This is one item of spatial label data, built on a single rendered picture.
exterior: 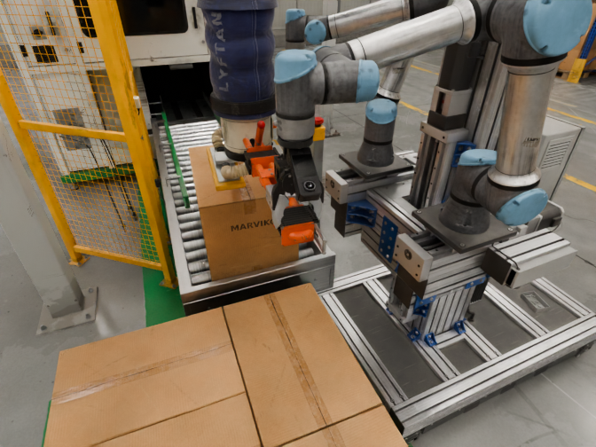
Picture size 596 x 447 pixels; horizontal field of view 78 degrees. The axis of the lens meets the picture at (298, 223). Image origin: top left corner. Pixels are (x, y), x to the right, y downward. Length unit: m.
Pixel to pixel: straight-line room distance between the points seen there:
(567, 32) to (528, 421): 1.70
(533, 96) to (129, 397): 1.39
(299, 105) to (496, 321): 1.73
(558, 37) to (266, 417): 1.20
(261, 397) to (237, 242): 0.61
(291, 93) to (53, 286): 2.01
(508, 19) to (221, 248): 1.20
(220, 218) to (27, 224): 1.09
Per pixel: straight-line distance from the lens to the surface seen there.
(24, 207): 2.20
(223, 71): 1.23
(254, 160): 1.08
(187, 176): 2.64
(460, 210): 1.19
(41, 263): 2.38
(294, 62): 0.68
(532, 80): 0.92
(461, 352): 1.99
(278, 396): 1.33
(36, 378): 2.40
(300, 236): 0.79
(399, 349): 1.90
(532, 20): 0.86
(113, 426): 1.40
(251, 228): 1.53
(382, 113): 1.46
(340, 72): 0.72
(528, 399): 2.24
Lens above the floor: 1.69
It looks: 35 degrees down
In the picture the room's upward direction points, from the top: straight up
